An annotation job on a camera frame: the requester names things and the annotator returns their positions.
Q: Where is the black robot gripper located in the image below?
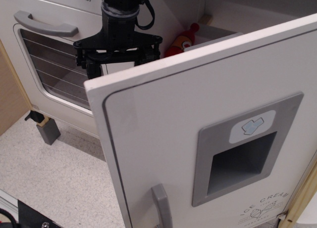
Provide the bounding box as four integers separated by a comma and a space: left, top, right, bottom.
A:
73, 5, 162, 79

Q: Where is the white toy fridge door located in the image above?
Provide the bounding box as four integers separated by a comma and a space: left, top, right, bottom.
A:
84, 14, 317, 228

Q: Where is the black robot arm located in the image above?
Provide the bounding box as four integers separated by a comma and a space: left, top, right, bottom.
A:
73, 0, 162, 79

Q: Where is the red toy ketchup bottle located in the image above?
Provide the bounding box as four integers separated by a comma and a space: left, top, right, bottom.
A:
164, 23, 200, 57

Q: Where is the white toy oven door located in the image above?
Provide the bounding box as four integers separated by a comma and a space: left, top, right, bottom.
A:
0, 0, 109, 139

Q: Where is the grey kitchen leg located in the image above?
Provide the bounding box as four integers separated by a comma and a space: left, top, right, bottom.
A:
37, 119, 61, 145

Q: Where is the grey ice dispenser panel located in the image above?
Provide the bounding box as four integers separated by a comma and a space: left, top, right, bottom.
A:
192, 91, 304, 207

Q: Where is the black clamp bracket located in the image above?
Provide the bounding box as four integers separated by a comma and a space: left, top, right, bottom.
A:
24, 110, 45, 123

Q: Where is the grey oven door handle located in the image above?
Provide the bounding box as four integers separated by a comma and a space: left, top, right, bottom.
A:
14, 10, 79, 37

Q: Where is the grey fridge door handle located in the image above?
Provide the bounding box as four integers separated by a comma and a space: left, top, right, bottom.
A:
151, 184, 173, 228

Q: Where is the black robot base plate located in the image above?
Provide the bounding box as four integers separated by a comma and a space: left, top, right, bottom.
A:
18, 200, 61, 228

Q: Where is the black and red cable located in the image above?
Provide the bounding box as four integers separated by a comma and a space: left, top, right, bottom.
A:
0, 208, 18, 228

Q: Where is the light wood side post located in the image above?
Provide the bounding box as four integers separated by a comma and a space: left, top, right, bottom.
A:
278, 161, 317, 228

